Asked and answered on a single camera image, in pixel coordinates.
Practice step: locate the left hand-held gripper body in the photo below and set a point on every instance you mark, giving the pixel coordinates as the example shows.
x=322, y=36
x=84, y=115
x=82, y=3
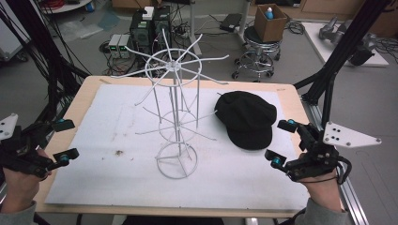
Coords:
x=25, y=150

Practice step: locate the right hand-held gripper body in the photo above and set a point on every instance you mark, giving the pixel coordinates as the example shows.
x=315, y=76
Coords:
x=319, y=159

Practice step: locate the black cap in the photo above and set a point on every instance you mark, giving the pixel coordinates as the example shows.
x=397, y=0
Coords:
x=247, y=120

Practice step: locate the person's right hand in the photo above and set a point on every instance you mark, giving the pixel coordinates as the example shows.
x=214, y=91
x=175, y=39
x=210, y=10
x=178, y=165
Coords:
x=325, y=192

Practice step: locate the person's left hand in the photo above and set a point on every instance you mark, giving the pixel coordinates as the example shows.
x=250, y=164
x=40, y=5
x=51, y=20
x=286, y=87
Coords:
x=18, y=189

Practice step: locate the white foam mat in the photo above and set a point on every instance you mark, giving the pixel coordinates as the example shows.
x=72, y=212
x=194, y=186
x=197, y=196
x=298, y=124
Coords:
x=109, y=181

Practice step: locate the person's right grey sleeve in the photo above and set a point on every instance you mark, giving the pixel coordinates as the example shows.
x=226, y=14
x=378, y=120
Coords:
x=325, y=215

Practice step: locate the person's grey sleeve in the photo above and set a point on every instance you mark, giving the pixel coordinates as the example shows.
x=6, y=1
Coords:
x=15, y=217
x=325, y=215

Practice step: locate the person's left grey sleeve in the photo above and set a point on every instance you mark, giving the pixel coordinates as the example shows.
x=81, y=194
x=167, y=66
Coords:
x=15, y=217

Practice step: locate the chrome rolling stool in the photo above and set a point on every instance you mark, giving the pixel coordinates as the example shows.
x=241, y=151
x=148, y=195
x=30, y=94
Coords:
x=258, y=54

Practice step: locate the white floor board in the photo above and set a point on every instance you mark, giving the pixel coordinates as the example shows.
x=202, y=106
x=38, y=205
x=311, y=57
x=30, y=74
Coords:
x=316, y=40

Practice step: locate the white power unit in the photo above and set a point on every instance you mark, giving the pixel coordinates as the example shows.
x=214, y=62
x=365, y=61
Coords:
x=124, y=45
x=114, y=45

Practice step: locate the clear plastic sheet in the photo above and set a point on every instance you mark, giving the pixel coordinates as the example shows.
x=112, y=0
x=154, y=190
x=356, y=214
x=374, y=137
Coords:
x=79, y=29

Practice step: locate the brown cardboard box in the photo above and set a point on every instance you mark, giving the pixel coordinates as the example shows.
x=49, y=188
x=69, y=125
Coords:
x=269, y=29

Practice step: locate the grey equipment case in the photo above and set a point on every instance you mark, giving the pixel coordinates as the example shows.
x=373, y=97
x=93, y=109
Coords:
x=11, y=40

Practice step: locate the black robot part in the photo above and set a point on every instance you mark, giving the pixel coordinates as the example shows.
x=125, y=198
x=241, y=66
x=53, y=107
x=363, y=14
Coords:
x=361, y=53

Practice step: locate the grey robot part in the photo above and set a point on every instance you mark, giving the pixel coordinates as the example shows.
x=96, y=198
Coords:
x=331, y=31

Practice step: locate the blue bottle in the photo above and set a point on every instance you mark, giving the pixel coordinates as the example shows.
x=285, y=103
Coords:
x=269, y=13

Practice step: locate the flat black device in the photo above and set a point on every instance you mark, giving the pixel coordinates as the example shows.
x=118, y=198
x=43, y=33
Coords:
x=231, y=22

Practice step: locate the round white table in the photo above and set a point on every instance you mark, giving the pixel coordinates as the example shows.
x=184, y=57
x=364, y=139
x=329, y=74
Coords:
x=67, y=5

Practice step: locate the black computer tower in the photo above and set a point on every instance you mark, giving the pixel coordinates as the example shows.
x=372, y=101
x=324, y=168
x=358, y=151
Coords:
x=162, y=26
x=140, y=33

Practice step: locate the small white box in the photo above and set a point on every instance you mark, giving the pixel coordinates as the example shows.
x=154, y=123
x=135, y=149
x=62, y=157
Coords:
x=148, y=13

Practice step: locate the aluminium rail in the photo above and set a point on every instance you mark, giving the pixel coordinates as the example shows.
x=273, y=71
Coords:
x=353, y=200

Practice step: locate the black metal frame stand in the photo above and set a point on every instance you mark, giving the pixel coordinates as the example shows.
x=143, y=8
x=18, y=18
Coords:
x=344, y=47
x=40, y=47

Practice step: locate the white metal post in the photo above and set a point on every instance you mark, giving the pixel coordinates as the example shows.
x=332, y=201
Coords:
x=194, y=28
x=244, y=22

